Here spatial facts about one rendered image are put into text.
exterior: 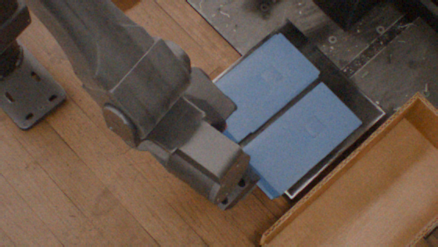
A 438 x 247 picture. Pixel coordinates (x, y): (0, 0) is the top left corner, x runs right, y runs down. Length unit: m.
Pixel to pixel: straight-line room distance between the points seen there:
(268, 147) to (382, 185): 0.14
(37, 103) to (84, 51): 0.34
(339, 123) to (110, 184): 0.28
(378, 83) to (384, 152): 0.09
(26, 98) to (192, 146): 0.33
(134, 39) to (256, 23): 0.39
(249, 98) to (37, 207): 0.28
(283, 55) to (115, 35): 0.38
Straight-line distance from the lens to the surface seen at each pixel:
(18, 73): 1.09
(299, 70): 1.07
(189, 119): 0.81
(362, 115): 1.07
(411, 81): 1.12
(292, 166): 1.03
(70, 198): 1.04
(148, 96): 0.76
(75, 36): 0.73
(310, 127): 1.05
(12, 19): 0.96
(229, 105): 0.92
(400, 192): 1.06
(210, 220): 1.03
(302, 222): 1.03
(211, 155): 0.80
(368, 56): 1.12
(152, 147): 0.83
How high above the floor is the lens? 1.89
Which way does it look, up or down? 69 degrees down
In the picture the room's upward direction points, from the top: 9 degrees clockwise
